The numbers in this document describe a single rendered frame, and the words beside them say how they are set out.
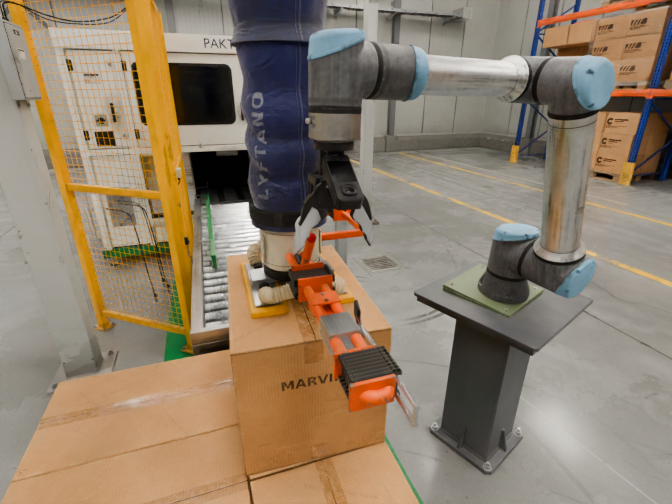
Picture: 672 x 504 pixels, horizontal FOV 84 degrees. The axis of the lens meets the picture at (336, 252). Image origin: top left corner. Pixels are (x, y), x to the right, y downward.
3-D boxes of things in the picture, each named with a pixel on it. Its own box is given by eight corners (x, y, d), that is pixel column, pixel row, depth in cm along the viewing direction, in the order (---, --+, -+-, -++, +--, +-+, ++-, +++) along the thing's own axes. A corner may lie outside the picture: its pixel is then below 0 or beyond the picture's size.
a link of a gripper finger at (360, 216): (372, 229, 78) (349, 195, 74) (384, 238, 73) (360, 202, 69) (360, 238, 78) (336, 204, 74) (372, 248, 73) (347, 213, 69)
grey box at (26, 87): (30, 100, 175) (9, 26, 163) (44, 100, 176) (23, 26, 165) (12, 100, 157) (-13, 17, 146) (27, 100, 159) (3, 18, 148)
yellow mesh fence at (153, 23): (190, 256, 378) (150, 12, 297) (200, 255, 381) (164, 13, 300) (187, 316, 275) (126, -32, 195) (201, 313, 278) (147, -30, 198)
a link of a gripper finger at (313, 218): (291, 244, 74) (318, 206, 73) (297, 255, 69) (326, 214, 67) (278, 237, 72) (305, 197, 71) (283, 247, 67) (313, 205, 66)
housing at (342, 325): (317, 335, 75) (317, 315, 73) (349, 329, 77) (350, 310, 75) (328, 356, 69) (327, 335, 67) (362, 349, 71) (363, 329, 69)
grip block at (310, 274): (288, 287, 94) (287, 265, 92) (326, 281, 97) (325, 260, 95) (295, 303, 87) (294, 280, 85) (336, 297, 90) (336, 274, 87)
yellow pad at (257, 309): (240, 268, 129) (239, 254, 127) (269, 264, 132) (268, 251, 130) (251, 320, 99) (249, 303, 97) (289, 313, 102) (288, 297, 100)
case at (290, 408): (237, 345, 154) (226, 255, 139) (332, 330, 164) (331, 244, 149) (245, 476, 101) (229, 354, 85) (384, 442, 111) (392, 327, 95)
